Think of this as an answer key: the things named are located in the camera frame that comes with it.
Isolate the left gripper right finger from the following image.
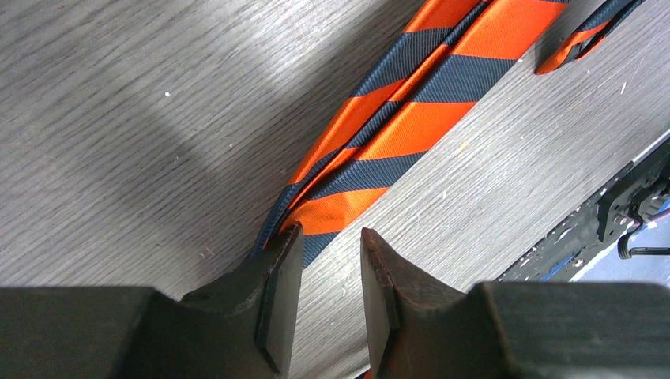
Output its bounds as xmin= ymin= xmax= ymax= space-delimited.
xmin=360 ymin=228 xmax=669 ymax=378

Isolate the orange navy striped tie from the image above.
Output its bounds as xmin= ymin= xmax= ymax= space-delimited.
xmin=247 ymin=0 xmax=647 ymax=270

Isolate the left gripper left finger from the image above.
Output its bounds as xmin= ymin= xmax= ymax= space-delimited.
xmin=1 ymin=225 xmax=303 ymax=378

